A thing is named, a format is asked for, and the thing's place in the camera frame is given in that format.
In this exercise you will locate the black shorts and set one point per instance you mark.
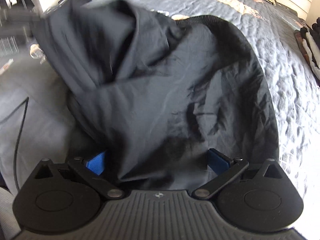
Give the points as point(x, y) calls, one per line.
point(155, 100)

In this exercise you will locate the stack of dark folded clothes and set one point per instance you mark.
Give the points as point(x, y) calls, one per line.
point(308, 47)

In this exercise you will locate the grey printed bed quilt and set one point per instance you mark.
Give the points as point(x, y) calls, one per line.
point(287, 67)

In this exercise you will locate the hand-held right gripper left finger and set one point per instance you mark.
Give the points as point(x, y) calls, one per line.
point(96, 163)

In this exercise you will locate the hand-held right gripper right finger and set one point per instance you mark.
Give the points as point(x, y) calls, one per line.
point(217, 162)

